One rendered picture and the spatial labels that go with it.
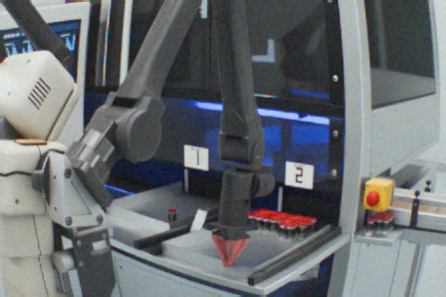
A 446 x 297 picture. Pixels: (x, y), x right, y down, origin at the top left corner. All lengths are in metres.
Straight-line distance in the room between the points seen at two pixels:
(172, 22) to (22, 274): 0.56
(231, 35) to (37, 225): 0.53
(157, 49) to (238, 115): 0.28
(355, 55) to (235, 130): 0.42
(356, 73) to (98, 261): 0.79
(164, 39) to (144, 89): 0.09
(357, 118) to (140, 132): 0.68
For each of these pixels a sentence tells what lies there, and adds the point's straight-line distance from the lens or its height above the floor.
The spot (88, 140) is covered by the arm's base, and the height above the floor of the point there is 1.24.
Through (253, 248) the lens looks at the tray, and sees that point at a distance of 1.44.
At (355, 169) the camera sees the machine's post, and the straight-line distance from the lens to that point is 1.48.
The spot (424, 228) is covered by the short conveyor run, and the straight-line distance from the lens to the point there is 1.55.
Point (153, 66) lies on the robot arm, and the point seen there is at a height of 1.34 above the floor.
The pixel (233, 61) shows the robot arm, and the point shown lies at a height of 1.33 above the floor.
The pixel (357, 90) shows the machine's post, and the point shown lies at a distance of 1.45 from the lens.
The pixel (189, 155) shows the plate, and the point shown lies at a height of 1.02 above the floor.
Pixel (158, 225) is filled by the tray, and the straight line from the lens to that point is 1.55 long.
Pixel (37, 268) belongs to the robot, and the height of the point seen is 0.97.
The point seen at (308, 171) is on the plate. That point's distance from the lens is 1.55.
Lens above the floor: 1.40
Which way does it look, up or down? 12 degrees down
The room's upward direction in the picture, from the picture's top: straight up
